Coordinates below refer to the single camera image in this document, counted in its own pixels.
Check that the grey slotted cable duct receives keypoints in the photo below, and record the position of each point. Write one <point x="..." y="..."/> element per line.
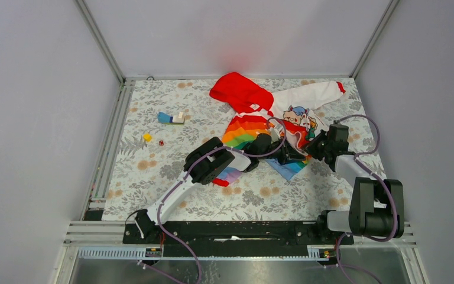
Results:
<point x="120" y="253"/>

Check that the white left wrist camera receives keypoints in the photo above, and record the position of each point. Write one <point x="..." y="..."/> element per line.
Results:
<point x="277" y="133"/>

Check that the floral patterned table mat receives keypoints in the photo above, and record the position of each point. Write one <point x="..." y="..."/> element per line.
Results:
<point x="144" y="171"/>

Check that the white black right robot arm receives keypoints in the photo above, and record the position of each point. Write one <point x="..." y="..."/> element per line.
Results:
<point x="376" y="207"/>

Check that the blue white toy block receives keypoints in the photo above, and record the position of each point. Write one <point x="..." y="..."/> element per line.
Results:
<point x="164" y="118"/>

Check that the small yellow cube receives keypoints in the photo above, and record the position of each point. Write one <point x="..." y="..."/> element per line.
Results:
<point x="147" y="137"/>

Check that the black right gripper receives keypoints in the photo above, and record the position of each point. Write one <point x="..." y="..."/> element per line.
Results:
<point x="310" y="147"/>

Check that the rainbow red white kids jacket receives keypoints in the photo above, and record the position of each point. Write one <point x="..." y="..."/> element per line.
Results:
<point x="253" y="105"/>

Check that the aluminium frame rails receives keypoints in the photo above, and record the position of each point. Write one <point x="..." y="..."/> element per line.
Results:
<point x="67" y="263"/>

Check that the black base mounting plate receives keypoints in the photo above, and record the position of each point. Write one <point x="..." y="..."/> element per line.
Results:
<point x="281" y="239"/>

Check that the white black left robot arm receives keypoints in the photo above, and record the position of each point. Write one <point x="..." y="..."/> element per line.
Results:
<point x="204" y="165"/>

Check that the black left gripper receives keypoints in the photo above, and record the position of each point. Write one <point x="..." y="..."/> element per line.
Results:
<point x="288" y="155"/>

